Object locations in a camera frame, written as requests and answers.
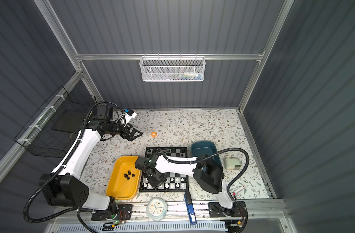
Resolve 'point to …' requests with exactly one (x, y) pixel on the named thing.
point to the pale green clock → (156, 208)
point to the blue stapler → (188, 201)
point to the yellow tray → (124, 180)
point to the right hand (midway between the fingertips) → (159, 186)
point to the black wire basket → (58, 125)
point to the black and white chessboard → (175, 182)
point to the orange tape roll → (153, 134)
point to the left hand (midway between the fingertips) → (135, 129)
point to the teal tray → (206, 147)
